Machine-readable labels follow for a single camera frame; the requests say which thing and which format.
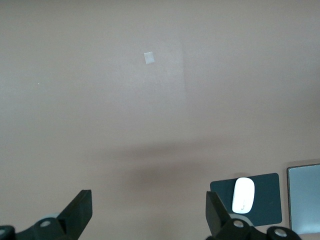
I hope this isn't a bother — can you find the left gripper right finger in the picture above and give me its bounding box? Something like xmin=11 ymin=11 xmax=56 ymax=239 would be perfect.
xmin=205 ymin=190 xmax=301 ymax=240

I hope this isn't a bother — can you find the white computer mouse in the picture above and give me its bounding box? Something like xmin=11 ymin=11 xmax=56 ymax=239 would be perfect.
xmin=231 ymin=177 xmax=256 ymax=215

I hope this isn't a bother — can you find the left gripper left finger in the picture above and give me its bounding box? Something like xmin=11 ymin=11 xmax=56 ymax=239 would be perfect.
xmin=0 ymin=189 xmax=93 ymax=240

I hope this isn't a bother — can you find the black mouse pad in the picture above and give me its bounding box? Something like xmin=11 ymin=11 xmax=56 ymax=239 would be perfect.
xmin=209 ymin=172 xmax=283 ymax=227

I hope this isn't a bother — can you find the silver closed laptop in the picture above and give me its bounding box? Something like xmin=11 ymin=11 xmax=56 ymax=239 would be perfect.
xmin=286 ymin=163 xmax=320 ymax=235

